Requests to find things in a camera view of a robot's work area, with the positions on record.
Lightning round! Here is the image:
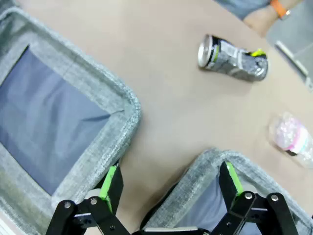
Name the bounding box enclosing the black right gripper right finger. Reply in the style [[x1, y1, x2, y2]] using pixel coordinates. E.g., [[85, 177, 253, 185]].
[[210, 161, 299, 235]]

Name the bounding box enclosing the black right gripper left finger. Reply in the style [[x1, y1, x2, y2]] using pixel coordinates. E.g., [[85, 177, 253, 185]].
[[45, 165, 130, 235]]

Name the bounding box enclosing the crushed pink-label plastic bottle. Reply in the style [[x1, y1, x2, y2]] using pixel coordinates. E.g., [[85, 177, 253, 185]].
[[268, 112, 313, 169]]

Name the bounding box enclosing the crushed black drink can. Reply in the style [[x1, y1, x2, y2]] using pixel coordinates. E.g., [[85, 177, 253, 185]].
[[197, 34, 269, 81]]

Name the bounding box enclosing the person's left hand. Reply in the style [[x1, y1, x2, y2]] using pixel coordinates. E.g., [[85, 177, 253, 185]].
[[243, 3, 279, 38]]

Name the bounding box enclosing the grey fabric basket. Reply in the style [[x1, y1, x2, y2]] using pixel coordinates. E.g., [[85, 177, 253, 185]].
[[140, 148, 313, 235], [0, 6, 142, 235]]

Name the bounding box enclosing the white desk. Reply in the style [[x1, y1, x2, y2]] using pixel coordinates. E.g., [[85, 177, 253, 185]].
[[274, 40, 313, 93]]

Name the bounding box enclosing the orange wristwatch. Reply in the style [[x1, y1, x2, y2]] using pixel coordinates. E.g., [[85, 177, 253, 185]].
[[270, 0, 292, 21]]

